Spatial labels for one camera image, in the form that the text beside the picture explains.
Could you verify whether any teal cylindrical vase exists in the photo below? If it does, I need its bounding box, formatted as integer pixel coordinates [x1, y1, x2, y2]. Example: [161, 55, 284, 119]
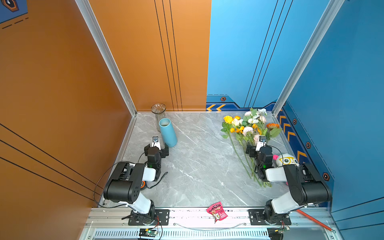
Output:
[159, 118, 178, 147]

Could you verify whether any yellow rose stem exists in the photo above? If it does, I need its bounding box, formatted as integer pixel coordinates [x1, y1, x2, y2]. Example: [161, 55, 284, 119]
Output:
[221, 115, 251, 179]

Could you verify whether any white flower stem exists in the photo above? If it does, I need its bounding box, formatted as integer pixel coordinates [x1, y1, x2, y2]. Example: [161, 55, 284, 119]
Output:
[242, 108, 268, 137]

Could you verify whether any pink rose spray stem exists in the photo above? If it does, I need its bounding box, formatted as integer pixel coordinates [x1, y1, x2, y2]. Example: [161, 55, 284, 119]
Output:
[252, 116, 267, 137]

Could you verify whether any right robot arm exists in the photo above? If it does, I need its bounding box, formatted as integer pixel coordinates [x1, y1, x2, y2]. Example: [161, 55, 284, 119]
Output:
[246, 145, 332, 225]

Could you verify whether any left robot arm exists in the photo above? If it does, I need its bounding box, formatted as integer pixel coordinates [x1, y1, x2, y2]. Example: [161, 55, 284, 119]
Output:
[103, 143, 169, 226]

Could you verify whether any clear glass vase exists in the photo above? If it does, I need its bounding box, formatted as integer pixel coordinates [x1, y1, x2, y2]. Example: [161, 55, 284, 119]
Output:
[151, 103, 166, 132]

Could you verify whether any orange yellow small flower stem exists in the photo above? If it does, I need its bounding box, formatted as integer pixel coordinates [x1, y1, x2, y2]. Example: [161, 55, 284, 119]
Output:
[230, 126, 249, 150]

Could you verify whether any white plush toy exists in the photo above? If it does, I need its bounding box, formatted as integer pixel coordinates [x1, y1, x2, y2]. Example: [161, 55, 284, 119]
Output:
[273, 154, 299, 168]

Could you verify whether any orange tape measure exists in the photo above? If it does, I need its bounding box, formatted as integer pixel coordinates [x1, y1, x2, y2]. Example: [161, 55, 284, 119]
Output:
[141, 181, 148, 191]

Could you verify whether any orange gerbera stem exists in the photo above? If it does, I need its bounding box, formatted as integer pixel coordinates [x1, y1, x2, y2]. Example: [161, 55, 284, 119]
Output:
[266, 123, 282, 141]

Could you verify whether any cream pink rose stem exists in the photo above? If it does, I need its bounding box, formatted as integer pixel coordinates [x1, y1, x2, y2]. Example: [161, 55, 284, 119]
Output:
[230, 116, 245, 142]

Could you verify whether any pink snack packet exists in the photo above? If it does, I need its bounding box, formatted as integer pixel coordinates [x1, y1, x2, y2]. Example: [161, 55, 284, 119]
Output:
[206, 202, 228, 223]

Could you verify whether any green circuit board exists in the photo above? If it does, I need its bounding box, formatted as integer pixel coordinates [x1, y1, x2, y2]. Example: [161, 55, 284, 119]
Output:
[138, 229, 160, 240]

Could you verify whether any black connector box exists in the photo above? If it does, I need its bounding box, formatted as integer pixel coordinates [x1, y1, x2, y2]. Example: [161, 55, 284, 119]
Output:
[268, 229, 284, 240]

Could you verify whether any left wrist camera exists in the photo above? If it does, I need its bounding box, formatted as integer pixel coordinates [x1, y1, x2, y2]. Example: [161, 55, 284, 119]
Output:
[151, 136, 161, 150]

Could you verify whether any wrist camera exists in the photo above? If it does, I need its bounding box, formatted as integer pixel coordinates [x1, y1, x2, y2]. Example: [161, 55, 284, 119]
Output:
[151, 136, 161, 150]
[254, 135, 267, 152]

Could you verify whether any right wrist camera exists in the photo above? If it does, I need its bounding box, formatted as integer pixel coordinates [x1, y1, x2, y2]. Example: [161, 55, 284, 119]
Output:
[254, 135, 267, 152]

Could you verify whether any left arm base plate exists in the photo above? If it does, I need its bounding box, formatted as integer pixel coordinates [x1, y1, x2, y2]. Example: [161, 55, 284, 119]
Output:
[128, 209, 170, 226]

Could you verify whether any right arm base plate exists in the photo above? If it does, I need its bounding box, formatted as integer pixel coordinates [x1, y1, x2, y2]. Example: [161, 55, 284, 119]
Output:
[248, 209, 292, 226]

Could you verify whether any red handled tool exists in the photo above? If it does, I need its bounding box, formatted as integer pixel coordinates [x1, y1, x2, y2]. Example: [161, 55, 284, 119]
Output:
[296, 210, 335, 233]

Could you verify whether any aluminium corner post left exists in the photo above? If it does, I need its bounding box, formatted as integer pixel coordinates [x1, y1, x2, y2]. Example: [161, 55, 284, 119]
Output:
[75, 0, 138, 117]

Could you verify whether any aluminium corner post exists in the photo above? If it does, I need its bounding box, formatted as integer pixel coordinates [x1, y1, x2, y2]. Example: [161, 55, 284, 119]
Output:
[75, 0, 138, 117]
[272, 0, 345, 117]

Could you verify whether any aluminium corner post right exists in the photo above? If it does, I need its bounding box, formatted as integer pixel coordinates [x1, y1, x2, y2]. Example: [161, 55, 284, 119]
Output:
[272, 0, 345, 117]

